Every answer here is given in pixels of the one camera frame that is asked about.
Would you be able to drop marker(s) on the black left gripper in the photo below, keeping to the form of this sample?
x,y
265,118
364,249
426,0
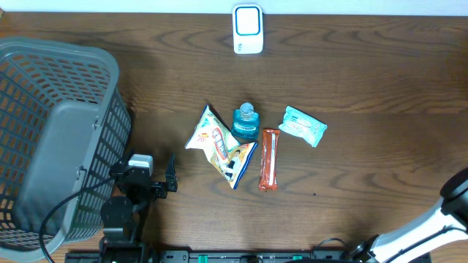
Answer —
x,y
159,189

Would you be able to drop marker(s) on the yellow white snack bag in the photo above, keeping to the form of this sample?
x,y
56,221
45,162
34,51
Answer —
x,y
229,157

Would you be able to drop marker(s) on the blue mouthwash bottle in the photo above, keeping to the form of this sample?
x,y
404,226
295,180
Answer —
x,y
246,122

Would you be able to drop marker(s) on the red snack bar wrapper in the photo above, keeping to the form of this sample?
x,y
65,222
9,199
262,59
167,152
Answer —
x,y
268,181

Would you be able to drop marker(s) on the teal wet wipes pack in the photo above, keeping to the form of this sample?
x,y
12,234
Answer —
x,y
300,124

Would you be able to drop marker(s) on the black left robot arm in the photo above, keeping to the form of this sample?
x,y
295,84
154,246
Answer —
x,y
124,216

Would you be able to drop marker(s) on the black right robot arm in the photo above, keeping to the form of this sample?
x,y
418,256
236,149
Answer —
x,y
444,223

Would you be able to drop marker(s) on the white barcode scanner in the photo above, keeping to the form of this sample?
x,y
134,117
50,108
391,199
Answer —
x,y
248,36

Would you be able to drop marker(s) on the grey plastic shopping basket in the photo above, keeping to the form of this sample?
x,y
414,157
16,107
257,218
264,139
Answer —
x,y
63,125

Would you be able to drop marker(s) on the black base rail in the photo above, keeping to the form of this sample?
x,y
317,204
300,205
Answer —
x,y
231,257

